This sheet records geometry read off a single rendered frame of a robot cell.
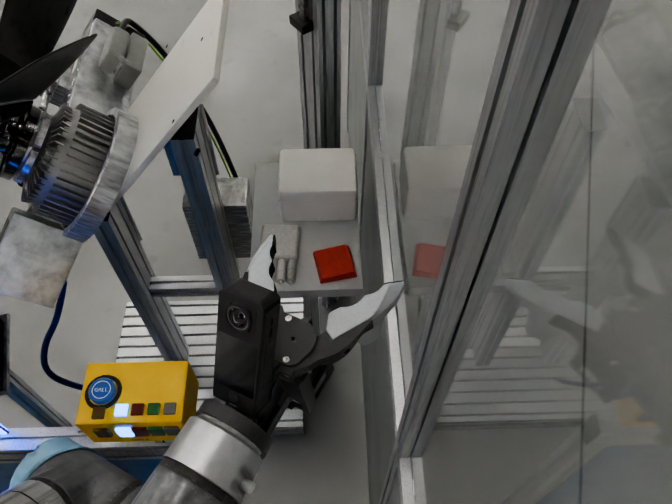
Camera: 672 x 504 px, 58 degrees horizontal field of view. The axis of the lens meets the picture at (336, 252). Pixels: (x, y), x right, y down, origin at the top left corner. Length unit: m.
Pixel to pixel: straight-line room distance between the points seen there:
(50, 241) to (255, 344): 0.82
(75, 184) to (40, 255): 0.17
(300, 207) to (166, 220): 1.28
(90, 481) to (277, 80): 2.57
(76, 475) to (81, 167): 0.67
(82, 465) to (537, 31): 0.54
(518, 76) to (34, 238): 1.04
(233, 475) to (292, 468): 1.51
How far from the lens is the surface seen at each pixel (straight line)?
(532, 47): 0.35
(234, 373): 0.53
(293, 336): 0.55
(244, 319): 0.49
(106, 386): 1.01
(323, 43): 1.37
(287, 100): 2.94
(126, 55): 1.40
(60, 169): 1.18
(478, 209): 0.44
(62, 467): 0.66
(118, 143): 1.18
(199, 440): 0.52
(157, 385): 1.00
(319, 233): 1.36
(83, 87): 1.37
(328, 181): 1.31
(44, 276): 1.29
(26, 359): 2.40
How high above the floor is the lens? 1.96
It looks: 56 degrees down
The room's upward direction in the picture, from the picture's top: straight up
